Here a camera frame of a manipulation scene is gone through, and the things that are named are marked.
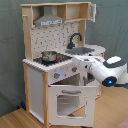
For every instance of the black toy faucet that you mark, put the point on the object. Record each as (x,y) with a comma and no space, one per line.
(71,43)

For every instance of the red stove knob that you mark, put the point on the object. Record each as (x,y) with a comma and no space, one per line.
(74,69)
(56,75)

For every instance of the white oven door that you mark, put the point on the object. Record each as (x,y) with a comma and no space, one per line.
(72,105)

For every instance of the grey range hood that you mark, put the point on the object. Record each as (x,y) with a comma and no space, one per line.
(48,18)

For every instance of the small metal pot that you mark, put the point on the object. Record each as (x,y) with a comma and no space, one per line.
(49,56)

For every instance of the white cabinet door with dispenser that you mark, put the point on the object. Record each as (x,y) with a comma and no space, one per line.
(87,79)

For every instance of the left red stove knob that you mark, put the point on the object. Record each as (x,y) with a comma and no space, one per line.
(56,75)

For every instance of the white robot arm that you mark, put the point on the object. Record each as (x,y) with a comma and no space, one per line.
(111,72)

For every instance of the wooden toy kitchen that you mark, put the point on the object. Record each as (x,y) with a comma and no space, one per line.
(39,74)

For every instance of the grey toy sink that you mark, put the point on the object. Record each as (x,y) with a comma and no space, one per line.
(79,51)

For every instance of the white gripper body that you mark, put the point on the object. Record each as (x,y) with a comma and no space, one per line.
(82,62)

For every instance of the right red stove knob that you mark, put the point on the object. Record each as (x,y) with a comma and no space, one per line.
(74,69)

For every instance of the white microwave door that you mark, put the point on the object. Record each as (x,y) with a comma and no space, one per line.
(92,12)

